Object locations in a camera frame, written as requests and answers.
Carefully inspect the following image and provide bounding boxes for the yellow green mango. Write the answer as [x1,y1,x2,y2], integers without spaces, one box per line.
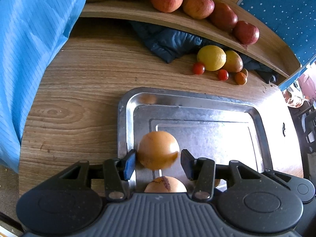
[222,50,243,73]

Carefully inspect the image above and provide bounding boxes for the light blue garment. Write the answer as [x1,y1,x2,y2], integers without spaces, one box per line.
[1,0,86,172]

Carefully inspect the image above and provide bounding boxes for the metal baking tray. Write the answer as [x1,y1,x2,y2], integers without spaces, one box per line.
[117,87,273,172]

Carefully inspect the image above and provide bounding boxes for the yellow lemon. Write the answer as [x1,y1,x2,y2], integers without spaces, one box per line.
[197,45,227,71]

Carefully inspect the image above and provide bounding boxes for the pale speckled round fruit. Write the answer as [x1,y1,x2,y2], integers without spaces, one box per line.
[144,176,187,193]

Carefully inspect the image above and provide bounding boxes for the dark blue jacket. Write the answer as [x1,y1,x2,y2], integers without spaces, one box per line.
[131,22,280,84]

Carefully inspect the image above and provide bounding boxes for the blue dotted fabric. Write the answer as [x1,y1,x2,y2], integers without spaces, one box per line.
[237,0,315,90]

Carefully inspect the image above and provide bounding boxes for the red apple rightmost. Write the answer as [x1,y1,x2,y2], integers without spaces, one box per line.
[232,20,260,45]

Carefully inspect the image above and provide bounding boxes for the small orange mandarin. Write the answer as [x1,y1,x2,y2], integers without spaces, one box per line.
[234,72,247,85]

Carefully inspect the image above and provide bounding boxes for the wooden curved shelf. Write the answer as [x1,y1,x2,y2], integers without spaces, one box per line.
[80,0,301,78]

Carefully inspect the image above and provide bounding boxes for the red cherry tomato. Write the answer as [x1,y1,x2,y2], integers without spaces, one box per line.
[192,62,205,75]
[217,69,229,81]

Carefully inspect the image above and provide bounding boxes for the small brown fruit back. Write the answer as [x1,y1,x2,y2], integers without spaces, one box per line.
[241,68,248,77]

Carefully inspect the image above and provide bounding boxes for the pale orange round fruit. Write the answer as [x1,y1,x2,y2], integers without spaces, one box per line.
[137,131,180,171]

